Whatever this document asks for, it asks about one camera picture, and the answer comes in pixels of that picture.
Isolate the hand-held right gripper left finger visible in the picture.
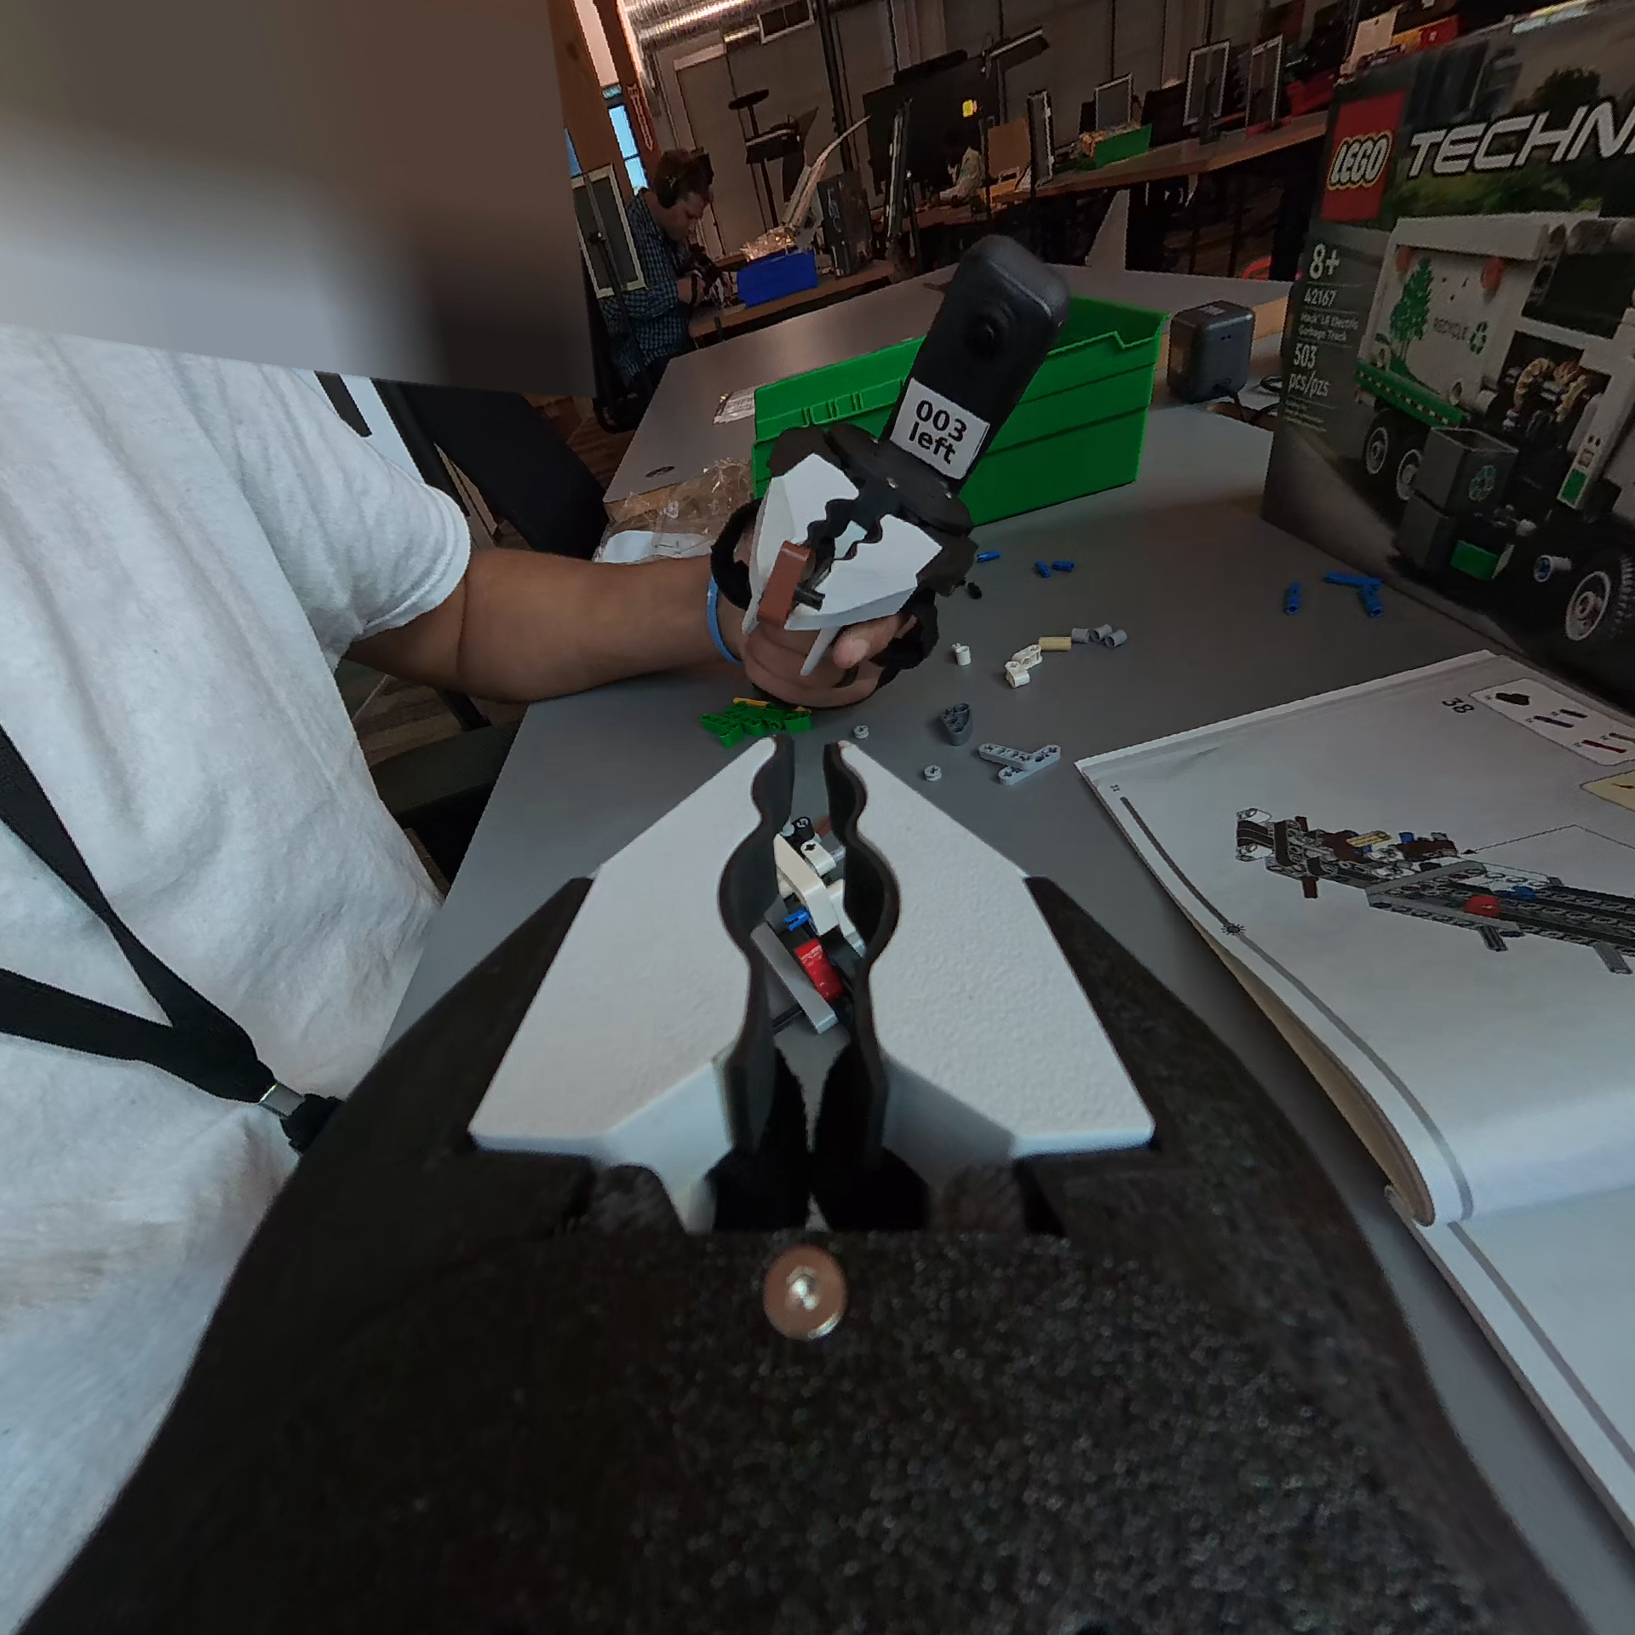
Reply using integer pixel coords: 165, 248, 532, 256
468, 735, 798, 1235

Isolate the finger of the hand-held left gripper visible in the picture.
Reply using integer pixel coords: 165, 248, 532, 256
741, 459, 835, 637
790, 512, 952, 678

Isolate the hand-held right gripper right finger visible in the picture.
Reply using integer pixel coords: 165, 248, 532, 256
821, 739, 1161, 1235

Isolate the brown lego connector piece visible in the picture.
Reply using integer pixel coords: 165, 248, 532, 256
767, 543, 829, 633

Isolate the lego truck chassis assembly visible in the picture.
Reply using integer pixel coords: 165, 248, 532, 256
757, 815, 874, 1039

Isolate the person's left forearm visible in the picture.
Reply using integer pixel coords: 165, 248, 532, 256
343, 537, 757, 707

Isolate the pile of green lego pieces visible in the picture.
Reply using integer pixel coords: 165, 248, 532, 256
700, 696, 819, 744

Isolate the lego instruction booklet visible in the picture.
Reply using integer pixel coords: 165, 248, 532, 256
1077, 649, 1635, 1541

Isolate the lego set box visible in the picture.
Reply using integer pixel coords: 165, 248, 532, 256
1263, 10, 1635, 719

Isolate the person's left hand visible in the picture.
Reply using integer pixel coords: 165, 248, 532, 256
739, 612, 925, 711

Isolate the clear plastic bag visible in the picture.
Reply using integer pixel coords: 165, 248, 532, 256
595, 459, 757, 565

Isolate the green plastic bin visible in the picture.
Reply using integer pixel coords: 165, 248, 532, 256
751, 297, 1173, 528

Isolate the small grey speaker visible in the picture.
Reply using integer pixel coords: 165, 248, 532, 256
1167, 301, 1261, 407

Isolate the long wooden desk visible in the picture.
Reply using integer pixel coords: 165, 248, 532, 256
895, 108, 1333, 276

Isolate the glass door cabinet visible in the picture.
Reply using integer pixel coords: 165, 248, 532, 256
571, 166, 649, 299

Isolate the black shoulder strap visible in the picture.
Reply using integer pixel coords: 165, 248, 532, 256
313, 371, 436, 487

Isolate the black harness strap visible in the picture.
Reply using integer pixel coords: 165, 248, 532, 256
0, 729, 345, 1151

